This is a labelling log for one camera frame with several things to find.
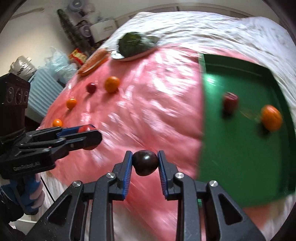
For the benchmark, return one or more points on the orange on sheet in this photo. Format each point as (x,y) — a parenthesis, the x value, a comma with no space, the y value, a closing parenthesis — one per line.
(111,84)

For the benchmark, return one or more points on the plaid cloth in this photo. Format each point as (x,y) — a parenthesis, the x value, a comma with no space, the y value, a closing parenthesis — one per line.
(71,32)

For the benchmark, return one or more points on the orange carrot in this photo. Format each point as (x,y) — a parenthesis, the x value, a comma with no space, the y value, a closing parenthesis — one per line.
(93,60)

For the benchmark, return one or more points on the grey fan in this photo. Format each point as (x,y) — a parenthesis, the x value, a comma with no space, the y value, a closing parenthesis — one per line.
(76,5)
(85,31)

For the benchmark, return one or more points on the red apple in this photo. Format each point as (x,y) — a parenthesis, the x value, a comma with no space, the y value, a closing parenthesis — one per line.
(230,102)

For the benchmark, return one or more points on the floral white bedsheet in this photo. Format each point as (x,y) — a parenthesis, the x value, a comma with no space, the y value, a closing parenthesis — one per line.
(258,38)

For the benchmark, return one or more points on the green tray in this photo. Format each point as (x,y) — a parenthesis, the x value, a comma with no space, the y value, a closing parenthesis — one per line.
(253,165)

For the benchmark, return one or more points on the red yellow snack package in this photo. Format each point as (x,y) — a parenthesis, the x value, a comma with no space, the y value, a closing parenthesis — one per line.
(77,57)

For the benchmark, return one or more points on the small dark red fruit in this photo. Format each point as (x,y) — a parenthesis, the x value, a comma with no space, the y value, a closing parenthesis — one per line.
(91,88)

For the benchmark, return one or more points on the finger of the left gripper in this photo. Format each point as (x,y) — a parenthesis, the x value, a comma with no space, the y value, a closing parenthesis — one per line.
(69,131)
(76,141)

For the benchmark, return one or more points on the dark purple plum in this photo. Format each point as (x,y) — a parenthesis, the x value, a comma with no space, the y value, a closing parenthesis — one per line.
(145,162)

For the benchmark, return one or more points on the large orange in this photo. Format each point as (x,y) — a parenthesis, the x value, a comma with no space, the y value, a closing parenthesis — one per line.
(271,118)

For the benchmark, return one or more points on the green leafy vegetable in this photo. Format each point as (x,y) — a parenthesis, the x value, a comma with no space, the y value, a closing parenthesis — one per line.
(133,43)

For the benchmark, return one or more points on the small orange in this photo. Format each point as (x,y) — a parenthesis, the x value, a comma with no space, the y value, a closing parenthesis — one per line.
(57,123)
(71,103)

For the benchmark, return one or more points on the translucent plastic bag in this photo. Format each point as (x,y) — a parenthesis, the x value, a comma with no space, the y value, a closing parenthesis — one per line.
(59,66)

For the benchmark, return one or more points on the light blue radiator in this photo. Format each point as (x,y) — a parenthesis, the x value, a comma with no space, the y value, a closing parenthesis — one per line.
(44,89)

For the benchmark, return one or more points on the blue gloved left hand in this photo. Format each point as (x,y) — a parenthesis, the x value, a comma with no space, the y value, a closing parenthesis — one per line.
(25,196)

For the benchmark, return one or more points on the pink plastic sheet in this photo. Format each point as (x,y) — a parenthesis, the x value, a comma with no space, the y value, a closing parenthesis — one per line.
(158,106)

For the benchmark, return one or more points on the orange plate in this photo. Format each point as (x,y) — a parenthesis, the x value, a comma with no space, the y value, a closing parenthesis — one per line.
(95,66)

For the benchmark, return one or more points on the white cardboard box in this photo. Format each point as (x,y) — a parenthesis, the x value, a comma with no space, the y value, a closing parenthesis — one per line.
(102,30)

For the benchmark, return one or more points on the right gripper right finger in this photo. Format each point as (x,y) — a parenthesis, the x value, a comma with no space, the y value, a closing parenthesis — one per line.
(204,206)

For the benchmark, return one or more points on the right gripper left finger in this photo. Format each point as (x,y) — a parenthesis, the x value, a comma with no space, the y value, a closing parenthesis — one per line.
(66,218)

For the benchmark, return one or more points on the upper grey fan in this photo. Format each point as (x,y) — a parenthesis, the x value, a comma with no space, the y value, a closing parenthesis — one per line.
(76,5)

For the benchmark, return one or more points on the red tomato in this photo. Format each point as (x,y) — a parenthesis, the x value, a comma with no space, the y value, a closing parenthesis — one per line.
(87,128)

